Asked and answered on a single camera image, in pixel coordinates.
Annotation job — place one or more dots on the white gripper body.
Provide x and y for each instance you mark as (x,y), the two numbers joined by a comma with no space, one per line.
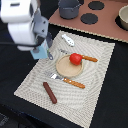
(25,22)

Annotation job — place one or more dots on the white toy fish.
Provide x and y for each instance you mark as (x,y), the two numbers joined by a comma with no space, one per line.
(68,40)

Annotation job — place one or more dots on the red toy tomato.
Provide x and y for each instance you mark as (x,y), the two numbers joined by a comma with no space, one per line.
(75,58)

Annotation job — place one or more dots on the brown toy sausage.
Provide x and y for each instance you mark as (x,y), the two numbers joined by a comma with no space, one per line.
(50,93)

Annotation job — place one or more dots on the grey toy frying pan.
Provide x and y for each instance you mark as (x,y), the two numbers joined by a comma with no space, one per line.
(49,43)

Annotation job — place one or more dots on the light blue toy carton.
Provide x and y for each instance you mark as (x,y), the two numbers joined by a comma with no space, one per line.
(41,52)

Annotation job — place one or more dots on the grey toy pot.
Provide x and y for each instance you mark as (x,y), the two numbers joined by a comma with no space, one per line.
(69,9)

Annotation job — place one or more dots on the round wooden plate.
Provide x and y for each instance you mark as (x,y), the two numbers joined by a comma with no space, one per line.
(65,68)

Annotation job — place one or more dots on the black burner disc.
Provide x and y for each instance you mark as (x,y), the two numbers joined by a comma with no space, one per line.
(89,18)
(96,5)

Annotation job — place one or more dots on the pink wooden board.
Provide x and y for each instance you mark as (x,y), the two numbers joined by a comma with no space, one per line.
(105,26)

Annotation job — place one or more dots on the beige bowl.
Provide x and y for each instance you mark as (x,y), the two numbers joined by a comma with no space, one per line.
(123,14)

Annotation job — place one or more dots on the orange handled toy fork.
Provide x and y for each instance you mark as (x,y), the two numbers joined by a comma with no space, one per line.
(55,76)

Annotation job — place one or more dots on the orange handled toy knife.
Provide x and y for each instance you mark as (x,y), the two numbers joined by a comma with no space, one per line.
(83,56)

